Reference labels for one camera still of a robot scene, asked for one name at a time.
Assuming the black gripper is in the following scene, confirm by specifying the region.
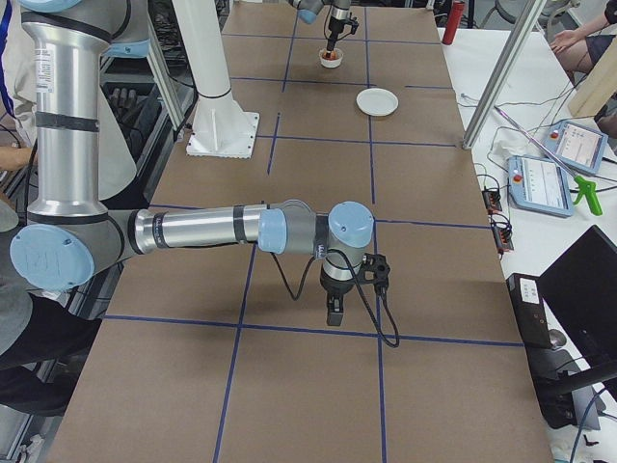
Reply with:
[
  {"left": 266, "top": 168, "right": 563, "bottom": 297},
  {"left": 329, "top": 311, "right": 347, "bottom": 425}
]
[
  {"left": 320, "top": 262, "right": 358, "bottom": 326},
  {"left": 326, "top": 17, "right": 347, "bottom": 52}
]

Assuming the red yellow apple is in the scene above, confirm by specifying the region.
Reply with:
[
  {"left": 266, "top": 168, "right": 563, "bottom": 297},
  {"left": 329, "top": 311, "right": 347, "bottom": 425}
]
[{"left": 320, "top": 50, "right": 337, "bottom": 62}]

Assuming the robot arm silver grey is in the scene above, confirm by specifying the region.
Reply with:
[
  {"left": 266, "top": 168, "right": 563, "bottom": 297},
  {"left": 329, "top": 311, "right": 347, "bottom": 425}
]
[
  {"left": 10, "top": 1, "right": 377, "bottom": 326},
  {"left": 287, "top": 0, "right": 359, "bottom": 55}
]

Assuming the white bowl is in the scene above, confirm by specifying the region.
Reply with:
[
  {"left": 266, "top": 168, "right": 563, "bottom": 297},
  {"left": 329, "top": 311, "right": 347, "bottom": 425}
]
[{"left": 318, "top": 48, "right": 344, "bottom": 68}]

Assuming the white round plate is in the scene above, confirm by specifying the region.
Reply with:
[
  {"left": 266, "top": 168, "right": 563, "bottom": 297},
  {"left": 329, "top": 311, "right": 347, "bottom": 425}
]
[{"left": 356, "top": 88, "right": 399, "bottom": 117}]

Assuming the red cylinder bottle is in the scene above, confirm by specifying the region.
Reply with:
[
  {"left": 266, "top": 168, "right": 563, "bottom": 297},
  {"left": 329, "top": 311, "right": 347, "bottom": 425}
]
[{"left": 442, "top": 1, "right": 466, "bottom": 45}]

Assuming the black box device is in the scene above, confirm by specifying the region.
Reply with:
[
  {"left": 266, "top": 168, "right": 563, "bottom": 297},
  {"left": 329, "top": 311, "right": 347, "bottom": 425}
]
[{"left": 506, "top": 273, "right": 551, "bottom": 349}]

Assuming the white tissue pack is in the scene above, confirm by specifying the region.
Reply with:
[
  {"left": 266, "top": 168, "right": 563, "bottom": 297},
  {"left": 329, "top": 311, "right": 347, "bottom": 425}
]
[{"left": 492, "top": 126, "right": 529, "bottom": 158}]

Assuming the near teach pendant tablet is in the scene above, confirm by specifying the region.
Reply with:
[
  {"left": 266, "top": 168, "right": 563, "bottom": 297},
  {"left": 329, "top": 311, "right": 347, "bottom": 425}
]
[{"left": 507, "top": 155, "right": 574, "bottom": 217}]

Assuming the teach pendant tablet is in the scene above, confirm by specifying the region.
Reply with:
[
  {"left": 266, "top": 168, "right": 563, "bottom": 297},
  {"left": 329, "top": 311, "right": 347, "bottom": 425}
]
[
  {"left": 545, "top": 120, "right": 608, "bottom": 175},
  {"left": 507, "top": 155, "right": 574, "bottom": 217}
]

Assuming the black laptop computer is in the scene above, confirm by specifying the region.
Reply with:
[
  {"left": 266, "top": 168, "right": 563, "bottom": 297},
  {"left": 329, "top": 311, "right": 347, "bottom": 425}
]
[{"left": 526, "top": 225, "right": 616, "bottom": 429}]

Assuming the far teach pendant tablet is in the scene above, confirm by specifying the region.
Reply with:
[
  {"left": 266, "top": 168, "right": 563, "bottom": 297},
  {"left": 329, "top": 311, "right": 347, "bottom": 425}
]
[{"left": 545, "top": 120, "right": 608, "bottom": 175}]

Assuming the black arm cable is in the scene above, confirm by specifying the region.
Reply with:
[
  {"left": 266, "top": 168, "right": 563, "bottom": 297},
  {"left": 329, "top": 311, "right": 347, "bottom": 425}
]
[{"left": 269, "top": 250, "right": 401, "bottom": 349}]

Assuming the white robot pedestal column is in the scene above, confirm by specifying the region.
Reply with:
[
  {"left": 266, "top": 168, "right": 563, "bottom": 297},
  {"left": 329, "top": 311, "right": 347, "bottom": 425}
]
[{"left": 173, "top": 0, "right": 259, "bottom": 159}]

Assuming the aluminium frame post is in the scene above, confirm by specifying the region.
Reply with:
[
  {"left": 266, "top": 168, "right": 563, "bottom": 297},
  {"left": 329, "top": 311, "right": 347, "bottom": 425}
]
[{"left": 462, "top": 0, "right": 546, "bottom": 150}]

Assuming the grabber reacher tool green handle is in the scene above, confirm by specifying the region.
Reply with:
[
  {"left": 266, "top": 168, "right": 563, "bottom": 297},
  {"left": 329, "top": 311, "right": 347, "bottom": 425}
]
[{"left": 494, "top": 105, "right": 603, "bottom": 216}]

